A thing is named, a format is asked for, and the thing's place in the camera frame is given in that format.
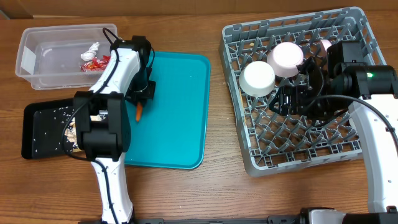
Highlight clear plastic bin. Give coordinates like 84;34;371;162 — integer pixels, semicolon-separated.
15;24;118;90

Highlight black plastic tray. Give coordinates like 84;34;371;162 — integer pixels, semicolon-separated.
21;98;73;159

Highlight pink bowl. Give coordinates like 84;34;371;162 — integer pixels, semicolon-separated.
267;42;303;78

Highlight white bowl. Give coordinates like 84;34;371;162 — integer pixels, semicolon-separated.
239;61;275;97

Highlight red snack wrapper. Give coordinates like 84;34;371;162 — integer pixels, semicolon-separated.
80;55;111;72

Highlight orange carrot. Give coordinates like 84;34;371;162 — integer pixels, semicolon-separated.
136;102;143;122

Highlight black base bar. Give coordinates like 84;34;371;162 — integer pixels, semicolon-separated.
77;214;305;224

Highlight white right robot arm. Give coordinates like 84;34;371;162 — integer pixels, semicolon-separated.
269;41;397;224

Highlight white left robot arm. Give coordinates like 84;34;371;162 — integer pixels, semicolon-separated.
73;36;156;223

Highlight grey dishwasher rack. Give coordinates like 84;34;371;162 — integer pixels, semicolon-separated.
220;7;385;177

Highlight white plate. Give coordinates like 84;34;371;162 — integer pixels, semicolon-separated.
320;39;331;57

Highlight white tissue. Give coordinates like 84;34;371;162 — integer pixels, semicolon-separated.
80;42;100;62

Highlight teal serving tray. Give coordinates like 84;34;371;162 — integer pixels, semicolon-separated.
125;52;211;170

